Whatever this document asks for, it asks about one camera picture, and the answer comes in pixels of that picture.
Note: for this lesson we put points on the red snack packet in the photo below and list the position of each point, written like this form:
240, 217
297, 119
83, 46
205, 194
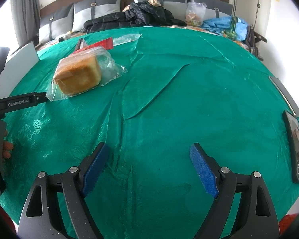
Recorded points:
99, 44

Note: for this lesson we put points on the clear plastic packet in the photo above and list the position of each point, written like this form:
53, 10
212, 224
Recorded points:
125, 39

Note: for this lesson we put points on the white box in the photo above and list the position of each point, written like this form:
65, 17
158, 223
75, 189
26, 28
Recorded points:
22, 54

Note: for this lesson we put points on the bagged bread loaf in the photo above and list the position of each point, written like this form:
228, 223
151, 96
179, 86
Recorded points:
78, 76

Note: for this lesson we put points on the dark chair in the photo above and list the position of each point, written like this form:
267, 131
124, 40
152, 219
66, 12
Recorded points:
255, 41

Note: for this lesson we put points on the black jacket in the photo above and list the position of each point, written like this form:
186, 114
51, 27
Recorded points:
139, 16

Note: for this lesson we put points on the clear bag of snacks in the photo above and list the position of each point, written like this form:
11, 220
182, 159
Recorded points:
194, 13

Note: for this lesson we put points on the person's left hand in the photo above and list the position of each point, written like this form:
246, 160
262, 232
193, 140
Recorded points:
8, 146

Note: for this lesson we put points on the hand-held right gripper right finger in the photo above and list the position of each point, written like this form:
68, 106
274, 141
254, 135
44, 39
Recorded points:
204, 171

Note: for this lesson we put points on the grey curtain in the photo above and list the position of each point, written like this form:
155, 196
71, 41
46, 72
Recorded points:
25, 10

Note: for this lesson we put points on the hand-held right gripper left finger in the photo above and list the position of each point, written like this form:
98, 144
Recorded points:
94, 169

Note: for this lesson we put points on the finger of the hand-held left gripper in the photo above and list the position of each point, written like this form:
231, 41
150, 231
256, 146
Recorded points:
41, 97

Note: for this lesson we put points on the orange cloth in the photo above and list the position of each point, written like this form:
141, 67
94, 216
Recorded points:
289, 222

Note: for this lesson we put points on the black smartphone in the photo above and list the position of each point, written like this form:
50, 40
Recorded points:
297, 147

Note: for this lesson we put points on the blue plastic bag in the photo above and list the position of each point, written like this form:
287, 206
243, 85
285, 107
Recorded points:
224, 27

